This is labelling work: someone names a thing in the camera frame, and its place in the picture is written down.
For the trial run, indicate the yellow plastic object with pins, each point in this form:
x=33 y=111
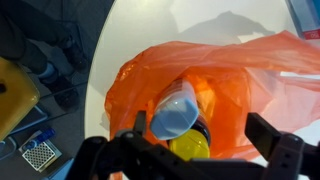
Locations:
x=13 y=96

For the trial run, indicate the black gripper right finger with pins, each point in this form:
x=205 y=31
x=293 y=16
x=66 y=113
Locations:
x=290 y=153

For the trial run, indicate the blue marker pen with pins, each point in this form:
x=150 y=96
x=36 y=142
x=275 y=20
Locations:
x=39 y=139

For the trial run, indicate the checkered calibration board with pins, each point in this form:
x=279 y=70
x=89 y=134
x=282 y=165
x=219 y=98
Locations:
x=40 y=155

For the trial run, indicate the blue cardboard box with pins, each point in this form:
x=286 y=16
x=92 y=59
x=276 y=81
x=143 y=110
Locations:
x=306 y=16

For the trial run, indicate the dark bottle yellow cap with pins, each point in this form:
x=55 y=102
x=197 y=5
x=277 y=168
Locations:
x=190 y=145

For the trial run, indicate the black shoe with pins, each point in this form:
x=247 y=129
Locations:
x=65 y=95
x=75 y=53

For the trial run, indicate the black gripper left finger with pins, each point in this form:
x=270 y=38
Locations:
x=133 y=156

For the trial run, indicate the orange plastic bag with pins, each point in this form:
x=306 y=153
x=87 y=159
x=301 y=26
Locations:
x=233 y=73

